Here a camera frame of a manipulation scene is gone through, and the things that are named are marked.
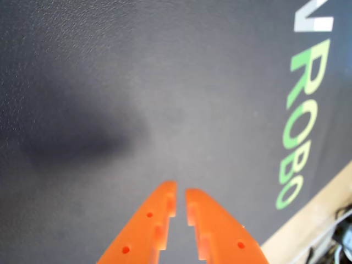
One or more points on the dark grey wowrobo mat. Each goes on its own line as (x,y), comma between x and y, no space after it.
(82,192)

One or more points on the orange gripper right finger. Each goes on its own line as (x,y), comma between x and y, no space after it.
(220,236)

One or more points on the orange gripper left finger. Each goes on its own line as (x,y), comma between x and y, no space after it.
(137,233)

